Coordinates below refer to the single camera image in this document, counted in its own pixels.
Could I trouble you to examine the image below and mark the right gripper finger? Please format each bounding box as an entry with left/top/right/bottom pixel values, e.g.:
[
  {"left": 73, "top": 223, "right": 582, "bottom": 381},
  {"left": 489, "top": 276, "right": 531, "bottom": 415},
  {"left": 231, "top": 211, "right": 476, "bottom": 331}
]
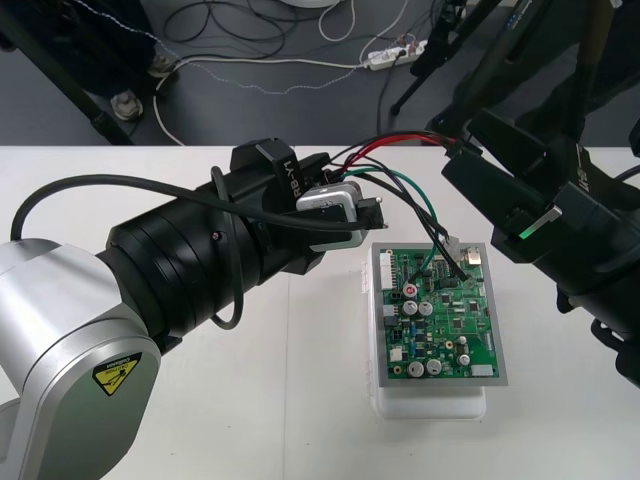
[
  {"left": 468, "top": 108, "right": 549, "bottom": 177},
  {"left": 441, "top": 148, "right": 553, "bottom": 229}
]

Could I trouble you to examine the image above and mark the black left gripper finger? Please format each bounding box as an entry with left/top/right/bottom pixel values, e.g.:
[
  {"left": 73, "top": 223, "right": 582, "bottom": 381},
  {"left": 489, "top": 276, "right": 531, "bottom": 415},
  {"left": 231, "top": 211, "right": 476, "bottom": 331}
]
[{"left": 310, "top": 152, "right": 347, "bottom": 189}]

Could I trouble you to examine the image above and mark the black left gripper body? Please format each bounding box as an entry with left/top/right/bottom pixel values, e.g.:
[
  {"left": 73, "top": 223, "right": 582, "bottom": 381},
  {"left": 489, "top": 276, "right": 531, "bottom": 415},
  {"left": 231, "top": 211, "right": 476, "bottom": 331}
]
[{"left": 218, "top": 136, "right": 330, "bottom": 277}]

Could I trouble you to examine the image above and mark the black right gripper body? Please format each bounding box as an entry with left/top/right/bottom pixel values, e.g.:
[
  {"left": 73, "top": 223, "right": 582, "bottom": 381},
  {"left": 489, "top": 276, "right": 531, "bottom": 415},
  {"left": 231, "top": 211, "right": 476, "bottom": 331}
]
[{"left": 491, "top": 141, "right": 627, "bottom": 285}]

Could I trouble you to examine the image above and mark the red black green cable bundle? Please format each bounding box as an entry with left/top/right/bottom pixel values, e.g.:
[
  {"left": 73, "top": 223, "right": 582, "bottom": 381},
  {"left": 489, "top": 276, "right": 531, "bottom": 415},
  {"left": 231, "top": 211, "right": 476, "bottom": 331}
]
[{"left": 322, "top": 130, "right": 476, "bottom": 287}]

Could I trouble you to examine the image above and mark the large black tripod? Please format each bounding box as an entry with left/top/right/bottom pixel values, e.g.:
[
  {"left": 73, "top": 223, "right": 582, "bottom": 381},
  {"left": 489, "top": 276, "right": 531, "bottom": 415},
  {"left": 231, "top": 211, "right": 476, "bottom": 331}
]
[{"left": 424, "top": 0, "right": 640, "bottom": 147}]

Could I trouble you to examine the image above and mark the slim black tripod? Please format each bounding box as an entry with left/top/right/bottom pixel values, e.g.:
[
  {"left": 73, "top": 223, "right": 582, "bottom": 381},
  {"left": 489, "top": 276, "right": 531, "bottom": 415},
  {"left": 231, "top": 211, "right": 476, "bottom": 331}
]
[{"left": 389, "top": 0, "right": 484, "bottom": 116}]

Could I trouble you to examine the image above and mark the white power strip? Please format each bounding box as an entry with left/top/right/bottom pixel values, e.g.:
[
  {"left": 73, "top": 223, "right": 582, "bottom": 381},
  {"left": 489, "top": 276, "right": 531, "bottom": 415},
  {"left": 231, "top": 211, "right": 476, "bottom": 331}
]
[{"left": 366, "top": 38, "right": 430, "bottom": 70}]

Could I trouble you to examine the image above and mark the black stand leg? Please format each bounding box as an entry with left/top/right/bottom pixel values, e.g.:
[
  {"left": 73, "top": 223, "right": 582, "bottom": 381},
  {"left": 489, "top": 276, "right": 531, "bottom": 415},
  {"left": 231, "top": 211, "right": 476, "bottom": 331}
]
[{"left": 0, "top": 0, "right": 139, "bottom": 147}]

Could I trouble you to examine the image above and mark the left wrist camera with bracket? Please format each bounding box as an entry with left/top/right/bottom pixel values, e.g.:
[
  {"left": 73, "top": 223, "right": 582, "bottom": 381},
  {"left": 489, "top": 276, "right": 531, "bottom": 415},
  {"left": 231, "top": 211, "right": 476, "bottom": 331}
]
[{"left": 294, "top": 182, "right": 390, "bottom": 253}]

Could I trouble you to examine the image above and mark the black right camera cable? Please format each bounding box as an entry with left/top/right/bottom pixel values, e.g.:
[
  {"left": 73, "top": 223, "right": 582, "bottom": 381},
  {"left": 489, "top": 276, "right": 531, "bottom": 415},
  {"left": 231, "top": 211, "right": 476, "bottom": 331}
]
[{"left": 613, "top": 164, "right": 640, "bottom": 188}]

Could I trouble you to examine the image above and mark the black camera cable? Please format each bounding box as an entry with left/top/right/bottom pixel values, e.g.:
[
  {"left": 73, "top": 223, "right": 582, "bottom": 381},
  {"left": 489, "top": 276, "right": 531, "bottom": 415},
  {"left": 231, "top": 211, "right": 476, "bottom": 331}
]
[
  {"left": 613, "top": 164, "right": 640, "bottom": 188},
  {"left": 10, "top": 167, "right": 371, "bottom": 332}
]

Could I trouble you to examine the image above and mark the white floor cable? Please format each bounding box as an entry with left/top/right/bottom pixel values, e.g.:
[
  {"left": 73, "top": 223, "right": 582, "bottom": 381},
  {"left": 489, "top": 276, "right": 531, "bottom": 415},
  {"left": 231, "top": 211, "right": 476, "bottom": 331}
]
[{"left": 152, "top": 54, "right": 374, "bottom": 147}]

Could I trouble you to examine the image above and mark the green circuit board grey frame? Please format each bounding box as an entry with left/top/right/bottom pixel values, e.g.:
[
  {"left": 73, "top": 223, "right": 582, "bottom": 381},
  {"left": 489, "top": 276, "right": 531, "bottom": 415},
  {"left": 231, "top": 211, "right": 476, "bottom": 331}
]
[{"left": 372, "top": 242, "right": 512, "bottom": 390}]

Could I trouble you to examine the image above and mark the black left camera cable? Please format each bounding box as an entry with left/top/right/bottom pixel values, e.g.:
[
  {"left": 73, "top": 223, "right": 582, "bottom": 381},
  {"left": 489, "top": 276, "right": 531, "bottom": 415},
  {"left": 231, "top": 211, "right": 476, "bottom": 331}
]
[{"left": 10, "top": 167, "right": 371, "bottom": 332}]

